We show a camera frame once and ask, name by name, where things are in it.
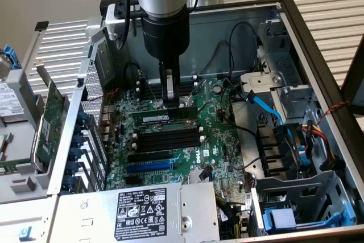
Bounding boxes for black table end cap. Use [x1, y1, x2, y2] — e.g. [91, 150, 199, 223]
[34, 20, 49, 32]

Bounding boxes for metal CPU socket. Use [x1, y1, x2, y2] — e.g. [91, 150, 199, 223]
[152, 94, 200, 132]

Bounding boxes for blue expansion slot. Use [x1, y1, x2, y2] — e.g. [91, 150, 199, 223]
[126, 159, 174, 174]

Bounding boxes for silver power supply unit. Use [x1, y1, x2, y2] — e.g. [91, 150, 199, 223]
[48, 182, 221, 243]

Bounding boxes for blue release latch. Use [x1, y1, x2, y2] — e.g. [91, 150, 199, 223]
[18, 225, 34, 242]

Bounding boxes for short black expansion slot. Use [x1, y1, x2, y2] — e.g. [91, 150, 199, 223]
[125, 175, 143, 186]

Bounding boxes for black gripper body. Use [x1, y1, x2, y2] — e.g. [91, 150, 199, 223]
[141, 6, 191, 63]

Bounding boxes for open metal PC case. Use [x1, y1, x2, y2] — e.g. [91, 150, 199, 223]
[0, 0, 364, 243]

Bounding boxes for green motherboard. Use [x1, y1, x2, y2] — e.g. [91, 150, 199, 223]
[104, 76, 251, 195]

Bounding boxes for silver chipset heatsink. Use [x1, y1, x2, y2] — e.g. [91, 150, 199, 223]
[188, 170, 213, 184]

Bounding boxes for blue card retainer clip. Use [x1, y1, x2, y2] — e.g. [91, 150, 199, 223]
[69, 146, 83, 160]
[67, 159, 80, 175]
[71, 134, 85, 149]
[77, 111, 91, 126]
[62, 175, 77, 190]

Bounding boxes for metal drive cage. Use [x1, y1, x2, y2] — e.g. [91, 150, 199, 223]
[240, 18, 318, 120]

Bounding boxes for RAM slot white latches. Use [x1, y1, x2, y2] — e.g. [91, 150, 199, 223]
[132, 125, 204, 139]
[136, 75, 197, 85]
[135, 81, 198, 93]
[131, 135, 205, 149]

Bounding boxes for metal socket cover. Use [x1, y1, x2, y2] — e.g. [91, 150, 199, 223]
[186, 79, 213, 107]

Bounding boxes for blue plastic disk tray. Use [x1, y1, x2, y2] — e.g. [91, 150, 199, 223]
[261, 201, 356, 234]

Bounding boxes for silver hard disk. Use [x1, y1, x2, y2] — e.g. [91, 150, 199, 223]
[0, 53, 28, 120]

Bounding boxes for dark brown board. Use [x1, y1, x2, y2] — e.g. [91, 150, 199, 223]
[341, 34, 364, 117]

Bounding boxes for metal disk bay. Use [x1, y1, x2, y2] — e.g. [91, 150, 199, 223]
[251, 170, 358, 237]

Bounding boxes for green RAM stick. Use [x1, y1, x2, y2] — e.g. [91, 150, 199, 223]
[0, 159, 31, 176]
[132, 105, 198, 126]

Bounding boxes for blue SATA wire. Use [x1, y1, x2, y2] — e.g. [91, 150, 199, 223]
[247, 89, 293, 140]

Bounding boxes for blue disk caddy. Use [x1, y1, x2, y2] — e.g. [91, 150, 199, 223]
[1, 43, 23, 71]

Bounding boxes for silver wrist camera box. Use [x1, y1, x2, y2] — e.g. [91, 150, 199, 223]
[105, 3, 137, 42]

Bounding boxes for green graphics card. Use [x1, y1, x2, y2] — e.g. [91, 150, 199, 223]
[30, 59, 72, 174]

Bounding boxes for black cooling fan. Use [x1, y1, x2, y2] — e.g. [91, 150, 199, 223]
[255, 123, 302, 180]

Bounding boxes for yellow red power wires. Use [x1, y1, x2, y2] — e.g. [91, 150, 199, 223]
[301, 120, 346, 174]

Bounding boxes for thin black wire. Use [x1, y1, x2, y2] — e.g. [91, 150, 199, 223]
[227, 157, 261, 171]
[122, 62, 143, 84]
[198, 40, 231, 78]
[221, 77, 258, 138]
[227, 21, 260, 84]

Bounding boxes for blue plastic clip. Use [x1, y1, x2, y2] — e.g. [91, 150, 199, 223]
[297, 143, 311, 171]

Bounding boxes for long black expansion slot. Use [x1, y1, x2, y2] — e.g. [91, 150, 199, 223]
[127, 150, 171, 163]

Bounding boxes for black yellow wire bundle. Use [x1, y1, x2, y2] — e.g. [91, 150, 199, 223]
[216, 194, 251, 241]

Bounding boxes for thin metal locking lever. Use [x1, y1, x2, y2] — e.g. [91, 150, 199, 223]
[196, 102, 217, 117]
[140, 71, 160, 104]

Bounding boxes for red black twisted wire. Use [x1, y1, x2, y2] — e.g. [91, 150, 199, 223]
[315, 100, 353, 127]
[84, 88, 121, 103]

